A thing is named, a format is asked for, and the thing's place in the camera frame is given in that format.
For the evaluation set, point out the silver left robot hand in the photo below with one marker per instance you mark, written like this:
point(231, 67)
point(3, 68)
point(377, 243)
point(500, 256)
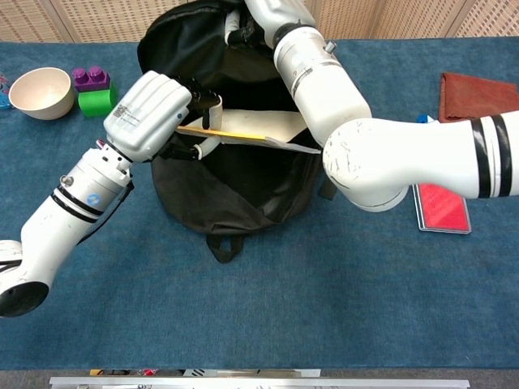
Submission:
point(146, 113)

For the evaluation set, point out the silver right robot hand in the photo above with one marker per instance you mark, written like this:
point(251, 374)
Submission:
point(234, 24)

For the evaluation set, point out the white book with yellow band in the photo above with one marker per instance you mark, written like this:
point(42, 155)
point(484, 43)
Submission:
point(259, 121)

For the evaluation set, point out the black fabric backpack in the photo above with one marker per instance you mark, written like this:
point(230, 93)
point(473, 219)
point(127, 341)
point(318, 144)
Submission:
point(227, 194)

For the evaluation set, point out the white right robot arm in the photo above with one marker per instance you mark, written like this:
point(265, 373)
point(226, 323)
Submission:
point(365, 154)

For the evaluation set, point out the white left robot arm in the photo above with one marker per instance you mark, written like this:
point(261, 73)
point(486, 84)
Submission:
point(52, 231)

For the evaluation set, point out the green toy block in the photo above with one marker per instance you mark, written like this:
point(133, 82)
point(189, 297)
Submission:
point(95, 104)

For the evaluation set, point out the purple toy building block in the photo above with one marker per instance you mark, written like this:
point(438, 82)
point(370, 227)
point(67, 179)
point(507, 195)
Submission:
point(91, 81)

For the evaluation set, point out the cream round bowl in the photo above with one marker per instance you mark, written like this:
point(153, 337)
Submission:
point(40, 95)

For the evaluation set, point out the small blue toy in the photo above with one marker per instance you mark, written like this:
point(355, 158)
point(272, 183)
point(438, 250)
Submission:
point(4, 95)

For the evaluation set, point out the blue white snake puzzle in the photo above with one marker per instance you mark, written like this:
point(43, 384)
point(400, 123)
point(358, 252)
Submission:
point(427, 118)

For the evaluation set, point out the blue felt table cover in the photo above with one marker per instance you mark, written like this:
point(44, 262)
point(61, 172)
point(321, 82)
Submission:
point(284, 304)

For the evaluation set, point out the brown folded cloth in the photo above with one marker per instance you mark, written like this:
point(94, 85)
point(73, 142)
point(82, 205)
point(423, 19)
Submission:
point(474, 95)

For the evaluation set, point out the clear case with red insert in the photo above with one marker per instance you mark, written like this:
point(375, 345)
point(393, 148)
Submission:
point(442, 208)

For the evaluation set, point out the aluminium profile rail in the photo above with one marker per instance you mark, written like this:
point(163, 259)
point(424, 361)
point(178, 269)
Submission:
point(259, 383)

